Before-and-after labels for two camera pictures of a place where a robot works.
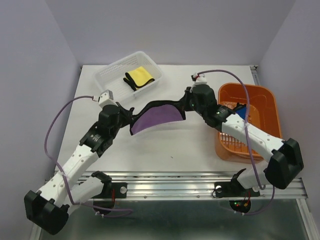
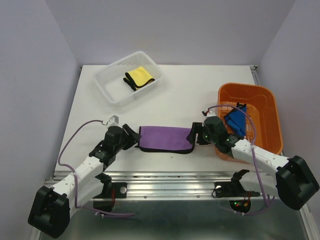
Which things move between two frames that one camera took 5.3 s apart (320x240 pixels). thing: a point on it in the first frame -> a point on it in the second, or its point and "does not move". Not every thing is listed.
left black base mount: x=111 y=191 does not move
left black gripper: x=127 y=114 -> x=133 y=137
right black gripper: x=188 y=93 -> x=196 y=127
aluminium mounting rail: x=194 y=186 does not move
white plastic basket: x=111 y=76 does not move
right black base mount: x=233 y=188 does not move
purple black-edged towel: x=156 y=113 -> x=165 y=139
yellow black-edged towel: x=138 y=78 does not move
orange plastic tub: x=263 y=115 does not move
